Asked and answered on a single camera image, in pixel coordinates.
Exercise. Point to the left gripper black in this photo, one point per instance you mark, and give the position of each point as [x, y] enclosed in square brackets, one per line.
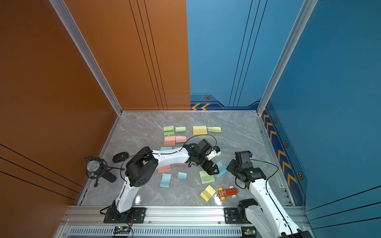
[208, 169]

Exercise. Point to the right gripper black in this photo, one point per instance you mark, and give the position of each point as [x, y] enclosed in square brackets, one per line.
[230, 165]

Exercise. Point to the blue memo pad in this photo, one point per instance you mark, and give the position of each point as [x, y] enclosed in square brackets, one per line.
[166, 148]
[165, 181]
[222, 169]

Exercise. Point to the yellow memo pad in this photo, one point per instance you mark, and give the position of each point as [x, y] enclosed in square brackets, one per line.
[208, 193]
[200, 130]

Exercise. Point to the torn yellow memo page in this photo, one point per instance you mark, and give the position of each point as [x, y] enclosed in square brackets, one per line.
[214, 129]

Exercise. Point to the pink fanned memo pad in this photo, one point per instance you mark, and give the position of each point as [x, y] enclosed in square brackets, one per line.
[169, 141]

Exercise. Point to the torn green memo page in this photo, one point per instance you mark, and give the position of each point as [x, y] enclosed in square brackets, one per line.
[180, 129]

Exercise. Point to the green memo pad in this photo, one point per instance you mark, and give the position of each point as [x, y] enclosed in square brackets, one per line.
[169, 130]
[206, 178]

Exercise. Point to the torn pink memo page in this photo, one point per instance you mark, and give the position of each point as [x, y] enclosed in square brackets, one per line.
[180, 139]

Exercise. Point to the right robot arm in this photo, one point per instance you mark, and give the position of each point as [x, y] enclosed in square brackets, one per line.
[263, 211]

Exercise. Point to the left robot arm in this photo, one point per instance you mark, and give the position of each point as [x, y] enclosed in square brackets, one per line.
[140, 168]

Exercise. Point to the yellow memo pad front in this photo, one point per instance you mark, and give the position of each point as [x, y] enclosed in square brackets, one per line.
[208, 193]

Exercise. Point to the red toy car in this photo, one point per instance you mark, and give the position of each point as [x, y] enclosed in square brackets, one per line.
[224, 193]

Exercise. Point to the right circuit board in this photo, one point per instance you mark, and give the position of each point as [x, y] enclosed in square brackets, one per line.
[249, 232]

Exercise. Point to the circuit board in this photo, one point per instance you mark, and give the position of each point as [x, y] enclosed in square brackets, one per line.
[122, 230]
[249, 232]

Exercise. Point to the black computer mouse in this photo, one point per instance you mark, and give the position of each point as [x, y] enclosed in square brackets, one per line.
[120, 157]

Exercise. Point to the left circuit board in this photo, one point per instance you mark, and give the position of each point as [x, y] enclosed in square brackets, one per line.
[122, 230]

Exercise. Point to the black microphone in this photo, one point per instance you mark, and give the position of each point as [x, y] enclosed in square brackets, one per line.
[97, 168]

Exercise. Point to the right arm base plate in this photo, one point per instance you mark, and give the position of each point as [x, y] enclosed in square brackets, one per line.
[230, 214]

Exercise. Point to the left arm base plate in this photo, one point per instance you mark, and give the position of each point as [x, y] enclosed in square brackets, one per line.
[135, 215]

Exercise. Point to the aluminium front rail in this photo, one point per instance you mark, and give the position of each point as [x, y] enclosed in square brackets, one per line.
[162, 221]

